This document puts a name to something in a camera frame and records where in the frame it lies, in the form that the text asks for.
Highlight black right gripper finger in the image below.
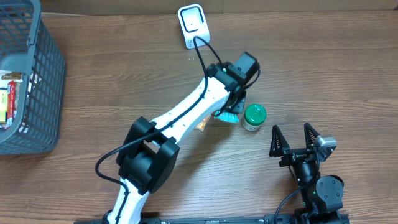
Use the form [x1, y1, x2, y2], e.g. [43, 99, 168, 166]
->
[269, 125, 290, 157]
[304, 123, 320, 148]

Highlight teal wet wipes pack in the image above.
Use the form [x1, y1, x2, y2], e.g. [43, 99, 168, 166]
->
[213, 111, 239, 123]

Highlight green lid jar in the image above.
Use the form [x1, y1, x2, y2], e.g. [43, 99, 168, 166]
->
[241, 104, 267, 131]

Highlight orange tissue pack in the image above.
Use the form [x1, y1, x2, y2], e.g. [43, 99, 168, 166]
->
[195, 114, 211, 132]

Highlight beige snack pouch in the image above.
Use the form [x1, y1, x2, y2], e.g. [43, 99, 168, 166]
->
[0, 70, 22, 82]

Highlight red snack stick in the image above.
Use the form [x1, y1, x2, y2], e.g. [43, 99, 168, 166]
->
[6, 81, 16, 128]

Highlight yellow snack stick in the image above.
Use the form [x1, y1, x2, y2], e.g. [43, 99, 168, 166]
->
[0, 88, 8, 123]

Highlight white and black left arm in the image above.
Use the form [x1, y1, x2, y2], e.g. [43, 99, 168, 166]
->
[100, 62, 259, 223]

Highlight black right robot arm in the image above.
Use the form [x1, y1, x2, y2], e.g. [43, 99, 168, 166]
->
[269, 123, 349, 223]

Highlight white barcode scanner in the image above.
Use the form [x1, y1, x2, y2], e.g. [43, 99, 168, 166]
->
[177, 4, 210, 49]

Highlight grey plastic mesh basket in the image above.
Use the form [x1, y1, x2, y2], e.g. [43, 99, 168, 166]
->
[1, 0, 66, 155]

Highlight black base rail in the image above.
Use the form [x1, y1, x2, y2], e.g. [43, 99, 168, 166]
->
[74, 215, 351, 224]

